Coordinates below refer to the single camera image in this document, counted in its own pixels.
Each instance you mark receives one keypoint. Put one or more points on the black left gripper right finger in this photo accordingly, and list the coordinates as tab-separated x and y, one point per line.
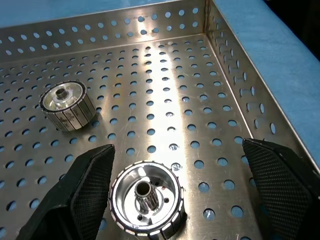
282	185

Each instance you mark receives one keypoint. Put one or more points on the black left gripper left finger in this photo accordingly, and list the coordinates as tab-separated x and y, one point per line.
82	190

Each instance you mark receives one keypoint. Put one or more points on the perforated steel tray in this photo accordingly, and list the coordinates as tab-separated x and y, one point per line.
160	95

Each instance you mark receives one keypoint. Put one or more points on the ribbed metal roller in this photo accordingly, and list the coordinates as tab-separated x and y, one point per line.
147	200
68	105

